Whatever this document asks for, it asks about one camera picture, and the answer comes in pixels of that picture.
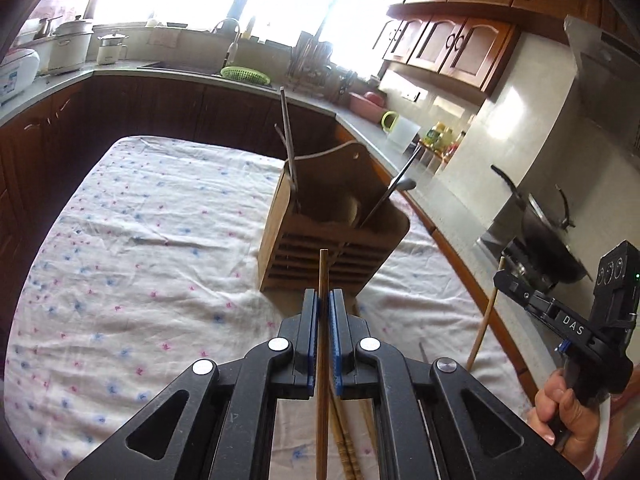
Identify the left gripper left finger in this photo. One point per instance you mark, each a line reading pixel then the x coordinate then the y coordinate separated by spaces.
pixel 215 421

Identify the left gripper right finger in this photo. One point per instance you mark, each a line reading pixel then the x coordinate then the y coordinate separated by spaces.
pixel 433 420

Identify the light wooden chopstick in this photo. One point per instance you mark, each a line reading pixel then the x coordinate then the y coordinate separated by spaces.
pixel 482 329

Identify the person's right hand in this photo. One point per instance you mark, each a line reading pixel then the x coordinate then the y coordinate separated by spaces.
pixel 582 423

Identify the black wok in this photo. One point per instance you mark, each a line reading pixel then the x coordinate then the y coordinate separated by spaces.
pixel 544 236

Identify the floral white tablecloth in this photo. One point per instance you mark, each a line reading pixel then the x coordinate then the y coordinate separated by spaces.
pixel 151 265

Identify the wooden utensil holder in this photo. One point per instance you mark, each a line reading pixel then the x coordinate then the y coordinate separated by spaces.
pixel 335 201

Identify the spice jar set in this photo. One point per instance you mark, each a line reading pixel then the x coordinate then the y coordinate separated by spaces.
pixel 432 158

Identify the yellow oil bottle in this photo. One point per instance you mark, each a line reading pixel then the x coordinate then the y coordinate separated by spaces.
pixel 434 135

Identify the range hood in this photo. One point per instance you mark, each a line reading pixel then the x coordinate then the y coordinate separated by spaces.
pixel 608 80

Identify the pink basin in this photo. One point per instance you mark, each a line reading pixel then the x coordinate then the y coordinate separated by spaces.
pixel 365 108

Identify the lower wooden counter cabinets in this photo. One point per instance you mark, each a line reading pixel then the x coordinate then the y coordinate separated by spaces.
pixel 50 143

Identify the green colander basket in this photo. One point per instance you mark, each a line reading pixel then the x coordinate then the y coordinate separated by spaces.
pixel 245 75

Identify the dish drying rack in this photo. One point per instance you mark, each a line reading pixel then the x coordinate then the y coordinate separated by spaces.
pixel 311 70

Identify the yellow dish soap bottle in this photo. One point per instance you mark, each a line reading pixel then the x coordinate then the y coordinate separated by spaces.
pixel 247 32

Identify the small white electric pot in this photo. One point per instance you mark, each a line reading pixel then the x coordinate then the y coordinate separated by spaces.
pixel 111 47

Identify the chrome sink faucet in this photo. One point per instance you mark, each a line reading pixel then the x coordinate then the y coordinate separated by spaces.
pixel 228 28

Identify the tall white cooker pot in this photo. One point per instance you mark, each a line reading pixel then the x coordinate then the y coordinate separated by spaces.
pixel 70 44

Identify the white rice cooker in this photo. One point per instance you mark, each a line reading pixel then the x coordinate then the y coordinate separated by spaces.
pixel 18 71

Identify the white jug green handle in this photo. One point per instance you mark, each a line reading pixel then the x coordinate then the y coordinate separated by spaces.
pixel 399 130

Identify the upper wooden wall cabinets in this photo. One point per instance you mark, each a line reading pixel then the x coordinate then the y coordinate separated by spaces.
pixel 471 41

